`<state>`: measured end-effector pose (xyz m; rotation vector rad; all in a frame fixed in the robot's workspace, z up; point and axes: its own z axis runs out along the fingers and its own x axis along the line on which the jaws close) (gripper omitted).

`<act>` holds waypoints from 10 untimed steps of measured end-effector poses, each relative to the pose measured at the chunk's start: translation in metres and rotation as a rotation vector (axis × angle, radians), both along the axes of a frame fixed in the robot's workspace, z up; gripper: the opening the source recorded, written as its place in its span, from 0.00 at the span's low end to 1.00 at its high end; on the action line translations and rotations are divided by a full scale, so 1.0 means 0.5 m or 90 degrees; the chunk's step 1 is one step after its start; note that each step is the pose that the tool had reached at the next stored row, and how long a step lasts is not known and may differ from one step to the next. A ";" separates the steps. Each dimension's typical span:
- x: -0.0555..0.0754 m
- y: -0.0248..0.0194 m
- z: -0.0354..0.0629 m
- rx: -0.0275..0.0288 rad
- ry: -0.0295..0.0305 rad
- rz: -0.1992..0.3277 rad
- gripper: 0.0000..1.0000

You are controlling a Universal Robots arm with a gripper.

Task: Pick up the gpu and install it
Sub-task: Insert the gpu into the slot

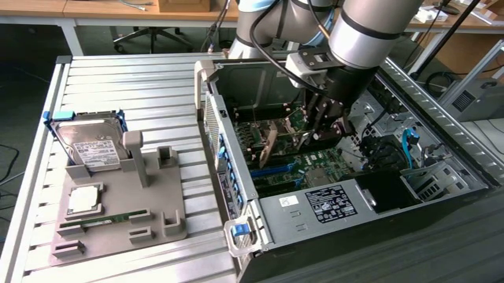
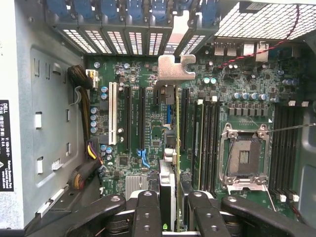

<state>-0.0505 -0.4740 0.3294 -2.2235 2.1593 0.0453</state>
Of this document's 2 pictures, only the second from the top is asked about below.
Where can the blue card retention clip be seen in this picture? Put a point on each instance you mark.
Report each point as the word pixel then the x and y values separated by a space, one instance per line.
pixel 109 10
pixel 209 11
pixel 160 11
pixel 84 10
pixel 56 7
pixel 136 10

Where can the green motherboard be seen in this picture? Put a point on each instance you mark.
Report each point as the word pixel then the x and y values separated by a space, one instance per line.
pixel 222 81

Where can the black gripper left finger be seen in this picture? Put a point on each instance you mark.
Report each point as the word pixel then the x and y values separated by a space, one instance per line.
pixel 148 217

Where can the open black PC case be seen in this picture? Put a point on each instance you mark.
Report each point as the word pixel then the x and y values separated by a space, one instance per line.
pixel 259 22

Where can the thin metal locking lever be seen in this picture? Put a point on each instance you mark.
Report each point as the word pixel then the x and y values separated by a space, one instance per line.
pixel 291 128

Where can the black expansion slot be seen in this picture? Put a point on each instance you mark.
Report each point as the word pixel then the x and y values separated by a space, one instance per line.
pixel 127 118
pixel 142 118
pixel 184 118

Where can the grey power supply unit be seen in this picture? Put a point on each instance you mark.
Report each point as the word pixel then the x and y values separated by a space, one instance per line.
pixel 49 98

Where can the silver chipset heatsink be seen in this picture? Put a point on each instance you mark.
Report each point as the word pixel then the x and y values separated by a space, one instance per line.
pixel 135 185

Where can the metal socket cover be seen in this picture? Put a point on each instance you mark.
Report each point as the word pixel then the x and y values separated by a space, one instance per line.
pixel 247 184

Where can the blue expansion slot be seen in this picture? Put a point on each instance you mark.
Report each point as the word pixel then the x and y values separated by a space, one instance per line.
pixel 168 113

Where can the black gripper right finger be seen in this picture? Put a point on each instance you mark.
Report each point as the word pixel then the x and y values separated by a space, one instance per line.
pixel 205 217

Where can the CPU socket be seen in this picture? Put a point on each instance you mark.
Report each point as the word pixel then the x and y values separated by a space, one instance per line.
pixel 244 158

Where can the black installed RAM stick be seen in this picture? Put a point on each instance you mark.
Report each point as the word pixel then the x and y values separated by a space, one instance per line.
pixel 198 148

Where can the white expansion slot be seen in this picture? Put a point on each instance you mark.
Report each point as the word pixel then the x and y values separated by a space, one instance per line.
pixel 112 113

